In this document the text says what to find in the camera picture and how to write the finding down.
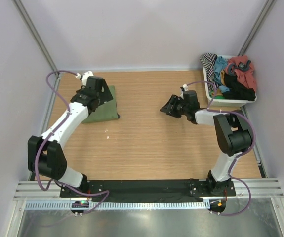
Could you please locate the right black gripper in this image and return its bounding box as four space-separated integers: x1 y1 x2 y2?
160 95 189 119

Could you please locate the green tank top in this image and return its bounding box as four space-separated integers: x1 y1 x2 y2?
82 85 120 124

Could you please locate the black tank top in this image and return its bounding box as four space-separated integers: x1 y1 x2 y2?
221 74 256 101

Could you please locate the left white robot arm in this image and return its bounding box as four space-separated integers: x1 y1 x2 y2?
27 72 113 198

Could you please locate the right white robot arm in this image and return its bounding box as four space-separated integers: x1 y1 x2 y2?
160 90 254 196

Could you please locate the striped tank top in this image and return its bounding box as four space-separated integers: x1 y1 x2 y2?
199 53 218 91

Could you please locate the light blue tank top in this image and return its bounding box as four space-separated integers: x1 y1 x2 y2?
213 56 230 93

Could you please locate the pink tank top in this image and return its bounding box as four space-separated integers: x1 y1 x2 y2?
224 55 257 92

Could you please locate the white laundry basket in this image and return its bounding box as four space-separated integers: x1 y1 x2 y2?
203 55 257 107

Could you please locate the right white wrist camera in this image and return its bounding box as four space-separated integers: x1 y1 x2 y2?
180 84 189 92

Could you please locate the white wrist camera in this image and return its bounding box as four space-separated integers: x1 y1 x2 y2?
180 84 189 92
75 71 94 85

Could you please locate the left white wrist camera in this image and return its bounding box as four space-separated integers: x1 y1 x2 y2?
75 71 94 85

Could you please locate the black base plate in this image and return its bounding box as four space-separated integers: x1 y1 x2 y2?
60 178 236 202

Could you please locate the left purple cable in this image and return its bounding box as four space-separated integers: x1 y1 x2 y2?
35 70 111 215

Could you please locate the right aluminium corner post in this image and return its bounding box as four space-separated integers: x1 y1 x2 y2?
238 0 277 56

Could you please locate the aluminium corner post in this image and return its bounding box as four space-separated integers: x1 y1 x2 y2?
238 0 277 56
12 0 58 71

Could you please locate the aluminium frame rail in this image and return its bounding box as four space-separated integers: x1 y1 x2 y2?
13 178 284 201

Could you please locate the white slotted cable duct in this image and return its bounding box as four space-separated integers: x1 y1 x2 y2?
25 200 210 211

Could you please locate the left aluminium corner post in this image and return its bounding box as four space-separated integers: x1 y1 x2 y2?
12 0 58 71

